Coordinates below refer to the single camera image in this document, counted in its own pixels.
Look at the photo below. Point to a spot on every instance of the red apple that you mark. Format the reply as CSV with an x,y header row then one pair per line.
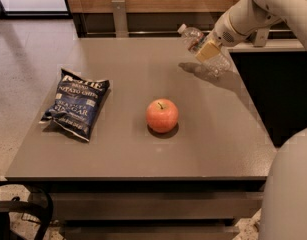
x,y
162,115

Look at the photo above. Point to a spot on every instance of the black chair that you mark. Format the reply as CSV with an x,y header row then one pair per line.
x,y
43,213

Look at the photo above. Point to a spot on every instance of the grey table drawer unit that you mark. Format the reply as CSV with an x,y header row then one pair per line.
x,y
153,210

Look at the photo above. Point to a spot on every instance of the metal bracket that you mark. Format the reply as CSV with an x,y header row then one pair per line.
x,y
259,37
120,18

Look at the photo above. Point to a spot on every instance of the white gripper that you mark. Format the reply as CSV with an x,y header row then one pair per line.
x,y
223,31

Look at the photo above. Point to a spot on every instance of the left metal bracket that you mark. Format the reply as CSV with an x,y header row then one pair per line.
x,y
120,18

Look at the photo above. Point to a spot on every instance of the blue potato chips bag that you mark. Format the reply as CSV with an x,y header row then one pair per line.
x,y
76,104

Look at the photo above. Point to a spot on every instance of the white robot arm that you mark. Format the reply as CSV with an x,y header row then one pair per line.
x,y
284,206

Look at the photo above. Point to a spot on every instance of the clear plastic water bottle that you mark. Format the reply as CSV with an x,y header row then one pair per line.
x,y
193,39

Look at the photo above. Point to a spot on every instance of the right metal bracket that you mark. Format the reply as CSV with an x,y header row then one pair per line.
x,y
259,37

